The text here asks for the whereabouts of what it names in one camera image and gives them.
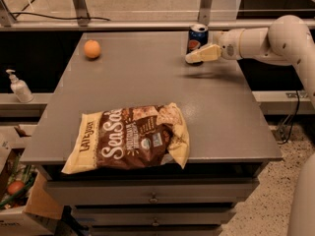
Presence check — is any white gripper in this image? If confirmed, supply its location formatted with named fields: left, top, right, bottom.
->
left=185, top=29, right=244, bottom=64

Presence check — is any blue pepsi can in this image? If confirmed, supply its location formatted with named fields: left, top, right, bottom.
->
left=187, top=24, right=209, bottom=53

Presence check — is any black cable on ledge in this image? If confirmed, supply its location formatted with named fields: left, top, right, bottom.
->
left=9, top=11, right=111, bottom=23

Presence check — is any orange fruit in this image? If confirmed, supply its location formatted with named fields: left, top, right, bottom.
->
left=84, top=40, right=101, bottom=59

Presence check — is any brown chip bag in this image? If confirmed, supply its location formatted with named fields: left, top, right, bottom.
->
left=62, top=103, right=190, bottom=174

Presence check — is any red tomato in box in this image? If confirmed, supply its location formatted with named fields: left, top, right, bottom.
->
left=7, top=180, right=25, bottom=196

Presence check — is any grey drawer cabinet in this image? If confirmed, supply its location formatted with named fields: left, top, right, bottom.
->
left=22, top=31, right=281, bottom=236

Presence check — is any white pump sanitizer bottle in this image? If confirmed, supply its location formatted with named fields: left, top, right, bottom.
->
left=6, top=69, right=33, bottom=103

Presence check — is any black cable on floor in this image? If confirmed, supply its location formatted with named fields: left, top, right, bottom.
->
left=277, top=89, right=301, bottom=146

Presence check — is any cardboard box with produce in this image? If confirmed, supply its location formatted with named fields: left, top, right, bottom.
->
left=0, top=124, right=63, bottom=236

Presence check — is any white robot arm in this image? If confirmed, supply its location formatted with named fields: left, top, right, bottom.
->
left=185, top=15, right=315, bottom=236

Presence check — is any metal railing frame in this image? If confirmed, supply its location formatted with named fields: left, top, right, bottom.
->
left=1, top=0, right=315, bottom=31

